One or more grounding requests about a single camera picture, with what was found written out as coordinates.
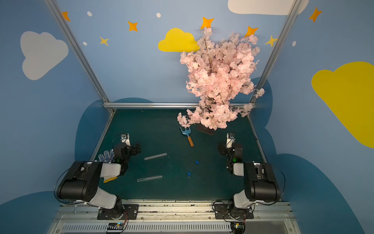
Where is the circuit board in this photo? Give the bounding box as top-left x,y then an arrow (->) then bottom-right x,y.
106,222 -> 125,234
230,222 -> 245,234

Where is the right aluminium frame post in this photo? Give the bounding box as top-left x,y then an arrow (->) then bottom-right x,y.
249,0 -> 303,103

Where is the pink cherry blossom tree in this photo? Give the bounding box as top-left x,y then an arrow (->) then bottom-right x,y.
177,28 -> 265,130

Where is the aluminium frame post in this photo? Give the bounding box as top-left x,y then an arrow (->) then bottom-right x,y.
44,0 -> 110,104
249,0 -> 303,103

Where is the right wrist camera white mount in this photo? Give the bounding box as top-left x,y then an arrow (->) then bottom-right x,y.
227,133 -> 235,145

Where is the blue garden fork wooden handle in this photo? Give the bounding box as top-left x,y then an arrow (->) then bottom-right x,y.
180,127 -> 194,147

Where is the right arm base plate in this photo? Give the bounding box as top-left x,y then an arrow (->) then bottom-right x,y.
212,203 -> 254,221

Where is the right circuit board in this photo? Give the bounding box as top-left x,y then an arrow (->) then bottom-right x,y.
230,222 -> 245,234

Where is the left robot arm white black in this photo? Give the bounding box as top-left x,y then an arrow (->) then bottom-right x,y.
56,142 -> 141,220

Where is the back aluminium frame bar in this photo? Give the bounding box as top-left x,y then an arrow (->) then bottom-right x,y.
103,102 -> 256,109

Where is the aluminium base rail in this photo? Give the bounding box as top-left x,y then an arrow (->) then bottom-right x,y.
48,200 -> 301,234

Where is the left circuit board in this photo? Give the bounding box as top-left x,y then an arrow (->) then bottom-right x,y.
106,222 -> 125,234

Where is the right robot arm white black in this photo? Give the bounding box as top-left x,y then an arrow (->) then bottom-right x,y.
212,141 -> 283,221

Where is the left aluminium frame post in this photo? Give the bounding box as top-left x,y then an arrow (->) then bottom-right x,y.
44,0 -> 110,104

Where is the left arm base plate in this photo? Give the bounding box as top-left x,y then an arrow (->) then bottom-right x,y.
97,204 -> 139,220

